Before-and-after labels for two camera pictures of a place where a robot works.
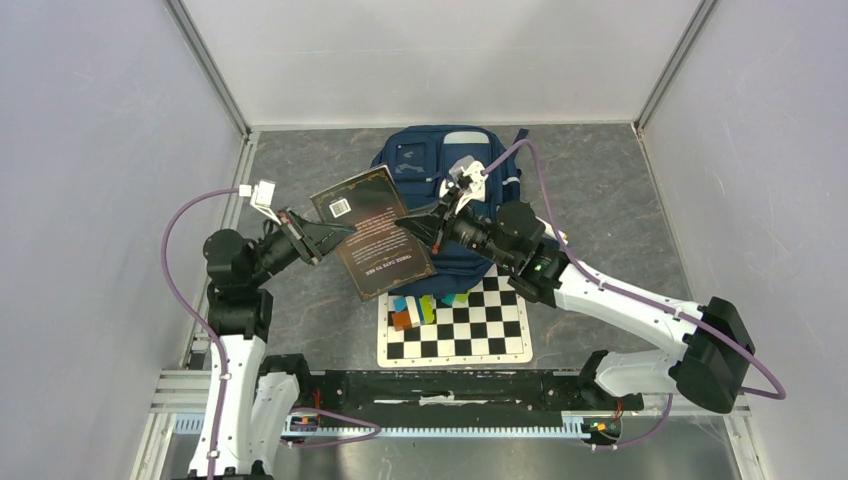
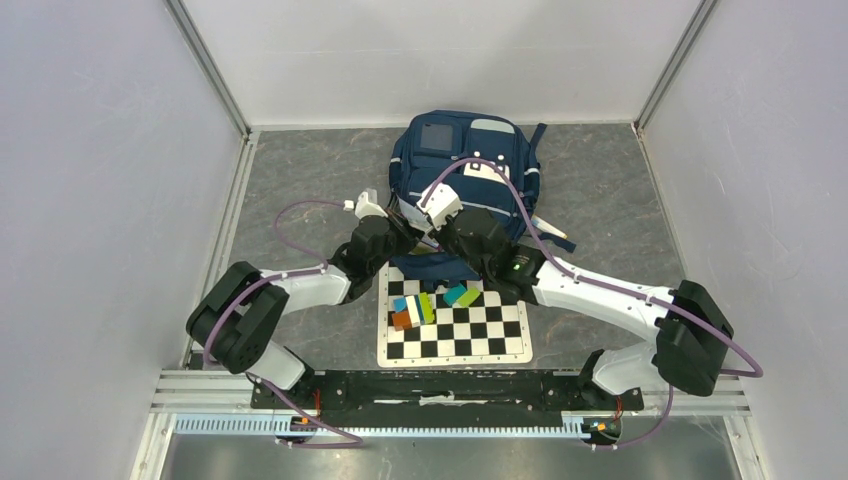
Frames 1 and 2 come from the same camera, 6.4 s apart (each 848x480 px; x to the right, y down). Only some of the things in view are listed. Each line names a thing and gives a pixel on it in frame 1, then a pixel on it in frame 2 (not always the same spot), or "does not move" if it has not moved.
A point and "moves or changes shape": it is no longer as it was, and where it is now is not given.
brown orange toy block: [402, 320] does not move
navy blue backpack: [419, 159] moves or changes shape
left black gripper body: [309, 254] -> [399, 239]
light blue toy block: [399, 303] does not move
